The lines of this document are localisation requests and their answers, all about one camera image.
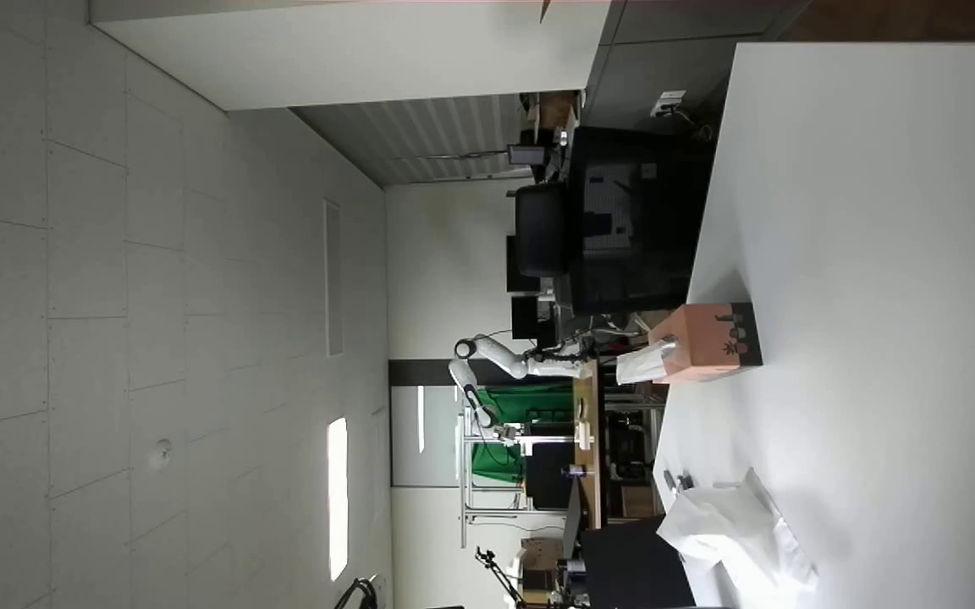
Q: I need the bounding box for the crumpled white tissue pile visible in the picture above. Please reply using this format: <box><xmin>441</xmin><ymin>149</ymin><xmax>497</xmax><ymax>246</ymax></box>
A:
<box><xmin>653</xmin><ymin>470</ymin><xmax>821</xmax><ymax>589</ymax></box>

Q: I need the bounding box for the black equipment box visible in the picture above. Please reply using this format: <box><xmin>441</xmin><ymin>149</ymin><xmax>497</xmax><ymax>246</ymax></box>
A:
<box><xmin>524</xmin><ymin>441</ymin><xmax>583</xmax><ymax>511</ymax></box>

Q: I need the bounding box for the bright ceiling light panel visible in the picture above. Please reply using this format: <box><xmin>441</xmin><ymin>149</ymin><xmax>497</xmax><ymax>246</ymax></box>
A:
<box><xmin>320</xmin><ymin>414</ymin><xmax>351</xmax><ymax>587</ymax></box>

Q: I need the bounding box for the white whiteboard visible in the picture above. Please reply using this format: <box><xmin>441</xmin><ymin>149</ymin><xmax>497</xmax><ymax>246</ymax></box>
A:
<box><xmin>388</xmin><ymin>383</ymin><xmax>466</xmax><ymax>491</ymax></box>

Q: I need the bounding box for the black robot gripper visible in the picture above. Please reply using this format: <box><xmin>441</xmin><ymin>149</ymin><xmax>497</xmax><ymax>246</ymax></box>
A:
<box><xmin>588</xmin><ymin>320</ymin><xmax>638</xmax><ymax>365</ymax></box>

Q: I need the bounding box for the black computer monitor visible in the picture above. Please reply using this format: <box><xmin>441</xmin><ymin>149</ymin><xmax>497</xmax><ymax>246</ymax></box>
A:
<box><xmin>505</xmin><ymin>183</ymin><xmax>583</xmax><ymax>298</ymax></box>

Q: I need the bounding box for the black tripod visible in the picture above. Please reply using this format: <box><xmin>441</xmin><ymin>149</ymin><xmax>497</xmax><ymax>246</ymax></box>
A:
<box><xmin>470</xmin><ymin>544</ymin><xmax>524</xmax><ymax>606</ymax></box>

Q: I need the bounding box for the green cloth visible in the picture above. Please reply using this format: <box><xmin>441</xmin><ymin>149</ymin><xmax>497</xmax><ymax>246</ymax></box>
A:
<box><xmin>470</xmin><ymin>378</ymin><xmax>575</xmax><ymax>491</ymax></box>

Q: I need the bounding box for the white power adapter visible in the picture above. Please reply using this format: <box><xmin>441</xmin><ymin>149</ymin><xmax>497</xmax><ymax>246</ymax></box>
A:
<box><xmin>651</xmin><ymin>87</ymin><xmax>689</xmax><ymax>122</ymax></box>

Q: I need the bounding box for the white tissue square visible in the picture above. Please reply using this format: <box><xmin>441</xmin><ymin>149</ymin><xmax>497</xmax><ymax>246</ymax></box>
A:
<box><xmin>612</xmin><ymin>340</ymin><xmax>680</xmax><ymax>390</ymax></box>

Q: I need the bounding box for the pink tissue box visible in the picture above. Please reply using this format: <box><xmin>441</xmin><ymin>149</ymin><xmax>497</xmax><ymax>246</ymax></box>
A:
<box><xmin>651</xmin><ymin>298</ymin><xmax>764</xmax><ymax>387</ymax></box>

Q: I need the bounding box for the black office chair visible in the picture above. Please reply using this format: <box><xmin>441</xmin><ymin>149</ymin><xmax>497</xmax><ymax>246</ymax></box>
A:
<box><xmin>568</xmin><ymin>122</ymin><xmax>716</xmax><ymax>320</ymax></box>

